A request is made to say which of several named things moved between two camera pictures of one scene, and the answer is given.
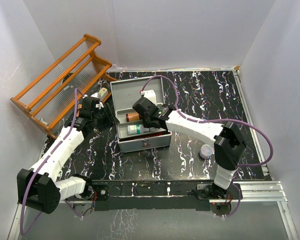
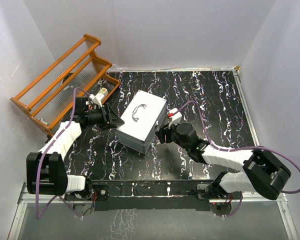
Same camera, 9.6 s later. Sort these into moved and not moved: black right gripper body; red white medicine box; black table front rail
Moved: black right gripper body
Not moved: black table front rail; red white medicine box
